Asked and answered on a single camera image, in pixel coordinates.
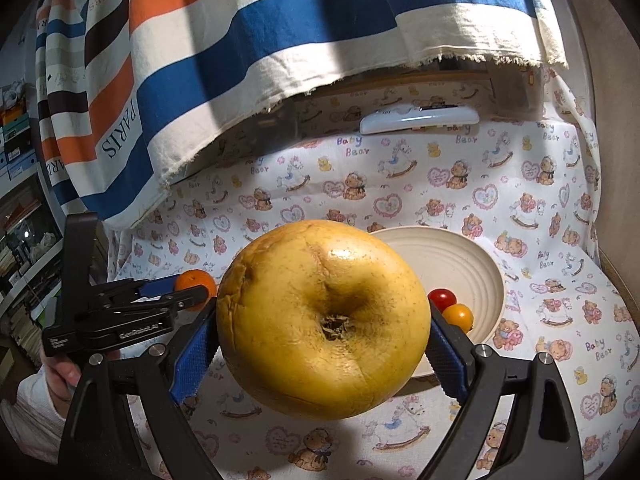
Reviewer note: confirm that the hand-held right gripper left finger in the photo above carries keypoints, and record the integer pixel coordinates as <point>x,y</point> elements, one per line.
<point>192,355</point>

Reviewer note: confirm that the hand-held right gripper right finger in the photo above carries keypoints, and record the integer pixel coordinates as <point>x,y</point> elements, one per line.
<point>447,355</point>

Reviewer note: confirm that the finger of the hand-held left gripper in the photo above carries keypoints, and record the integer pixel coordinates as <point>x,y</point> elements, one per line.
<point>192,297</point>
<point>157,286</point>

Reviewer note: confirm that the orange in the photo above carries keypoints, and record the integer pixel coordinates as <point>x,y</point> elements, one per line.
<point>195,279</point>

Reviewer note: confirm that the small orange tomato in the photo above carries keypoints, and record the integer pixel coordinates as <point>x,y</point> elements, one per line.
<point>458,317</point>

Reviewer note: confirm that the red cherry tomato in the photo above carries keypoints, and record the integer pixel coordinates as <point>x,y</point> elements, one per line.
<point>440,299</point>

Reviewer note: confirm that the cream round plate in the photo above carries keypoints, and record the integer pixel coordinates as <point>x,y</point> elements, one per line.
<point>450,260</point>

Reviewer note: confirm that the person's left forearm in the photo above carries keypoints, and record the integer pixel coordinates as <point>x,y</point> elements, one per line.
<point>30,400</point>

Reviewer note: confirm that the person's left hand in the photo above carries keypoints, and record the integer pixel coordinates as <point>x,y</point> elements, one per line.
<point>62,375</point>

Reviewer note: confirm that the bear print tablecloth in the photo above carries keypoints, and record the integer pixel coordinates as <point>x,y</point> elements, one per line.
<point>550,260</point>

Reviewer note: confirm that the white flat device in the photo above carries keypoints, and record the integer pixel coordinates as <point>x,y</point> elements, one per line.
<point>415,120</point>

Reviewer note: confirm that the striped hanging cloth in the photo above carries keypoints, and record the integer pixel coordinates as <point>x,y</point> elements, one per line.
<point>250,60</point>

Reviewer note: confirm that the clear plastic box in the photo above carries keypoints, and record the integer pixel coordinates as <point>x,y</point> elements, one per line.
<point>520,90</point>

